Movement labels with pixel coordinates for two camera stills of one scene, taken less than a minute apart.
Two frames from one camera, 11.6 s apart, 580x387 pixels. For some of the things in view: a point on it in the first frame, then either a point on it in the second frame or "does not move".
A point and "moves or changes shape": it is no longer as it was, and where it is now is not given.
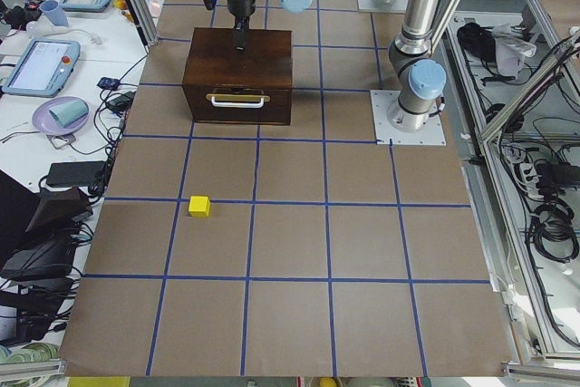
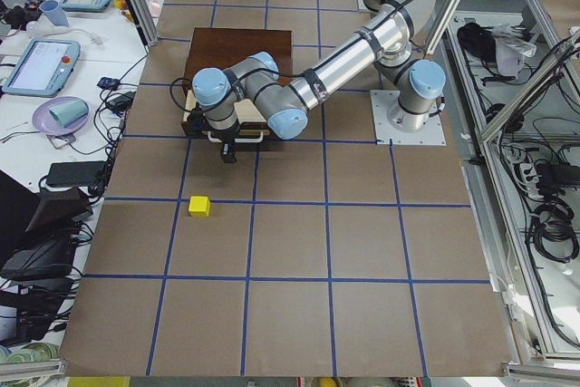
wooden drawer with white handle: [237, 101] moves or changes shape
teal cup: [66, 112] does not move
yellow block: [199, 206] does not move
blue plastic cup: [53, 10] does not move
